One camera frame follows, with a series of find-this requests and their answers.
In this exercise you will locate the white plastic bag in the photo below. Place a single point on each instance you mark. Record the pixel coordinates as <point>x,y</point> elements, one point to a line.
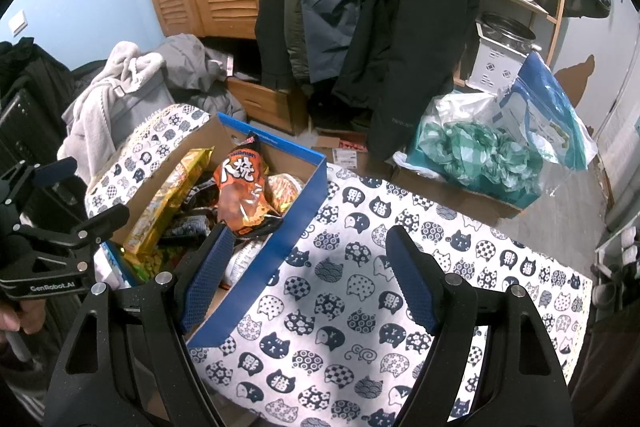
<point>465,107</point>

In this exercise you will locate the blue plastic bag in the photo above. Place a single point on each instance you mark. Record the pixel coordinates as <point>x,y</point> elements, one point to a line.
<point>550,107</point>

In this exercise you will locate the shoe rack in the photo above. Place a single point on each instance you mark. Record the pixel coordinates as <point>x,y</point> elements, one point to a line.
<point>617,237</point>

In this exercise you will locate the grey garment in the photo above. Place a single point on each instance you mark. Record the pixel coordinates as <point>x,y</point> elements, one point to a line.
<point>195,72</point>

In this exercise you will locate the green plastic bag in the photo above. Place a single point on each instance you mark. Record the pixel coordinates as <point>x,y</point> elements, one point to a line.
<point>475,157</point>

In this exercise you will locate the long gold snack packet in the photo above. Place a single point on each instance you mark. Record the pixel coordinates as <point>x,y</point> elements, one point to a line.
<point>165,202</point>

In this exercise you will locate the orange flame print snack packet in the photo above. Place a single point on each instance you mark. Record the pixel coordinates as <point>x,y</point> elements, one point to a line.
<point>242,192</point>

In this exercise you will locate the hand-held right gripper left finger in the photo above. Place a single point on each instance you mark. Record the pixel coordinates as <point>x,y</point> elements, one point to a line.
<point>205,277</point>

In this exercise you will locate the tan patterned snack packet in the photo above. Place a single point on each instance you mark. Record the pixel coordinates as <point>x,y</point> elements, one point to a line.
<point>282,194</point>

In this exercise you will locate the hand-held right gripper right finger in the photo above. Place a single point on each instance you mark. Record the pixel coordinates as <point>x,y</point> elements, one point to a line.
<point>415,282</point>

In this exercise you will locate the white snack packet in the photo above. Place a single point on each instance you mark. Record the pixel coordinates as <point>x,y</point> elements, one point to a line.
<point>245,259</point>

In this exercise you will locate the teal cardboard box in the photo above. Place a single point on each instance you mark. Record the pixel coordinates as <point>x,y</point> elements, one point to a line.
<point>450,197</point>

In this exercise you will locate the blue cardboard box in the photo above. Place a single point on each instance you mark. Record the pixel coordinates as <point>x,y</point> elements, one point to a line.
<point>295,207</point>

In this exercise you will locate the wooden drawer box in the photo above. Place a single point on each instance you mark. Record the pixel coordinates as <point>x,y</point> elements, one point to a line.
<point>265,102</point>

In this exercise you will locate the long black coat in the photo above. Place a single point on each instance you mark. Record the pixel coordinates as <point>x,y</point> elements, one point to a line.
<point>415,57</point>

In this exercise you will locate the dark round cooker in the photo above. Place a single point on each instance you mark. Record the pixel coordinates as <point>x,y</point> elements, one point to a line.
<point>505,32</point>

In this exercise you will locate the pile of grey clothes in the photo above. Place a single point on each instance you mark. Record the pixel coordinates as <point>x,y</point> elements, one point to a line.
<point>105,107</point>

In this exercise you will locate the cat print cloth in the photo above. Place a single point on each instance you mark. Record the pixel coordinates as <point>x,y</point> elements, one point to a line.
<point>360,317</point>

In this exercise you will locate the white wall switch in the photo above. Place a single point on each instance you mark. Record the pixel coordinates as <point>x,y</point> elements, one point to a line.
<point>19,22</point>

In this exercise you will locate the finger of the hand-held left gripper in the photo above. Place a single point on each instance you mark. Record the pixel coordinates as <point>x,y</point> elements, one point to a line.
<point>52,171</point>
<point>97,222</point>

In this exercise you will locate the white storage crate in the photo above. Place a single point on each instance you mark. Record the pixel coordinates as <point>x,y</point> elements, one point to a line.
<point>495,67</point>

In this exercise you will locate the person's left hand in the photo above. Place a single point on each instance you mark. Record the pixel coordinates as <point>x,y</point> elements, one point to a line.
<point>17,318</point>

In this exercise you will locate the white shoe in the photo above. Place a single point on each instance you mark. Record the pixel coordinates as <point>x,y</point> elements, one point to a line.
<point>604,293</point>

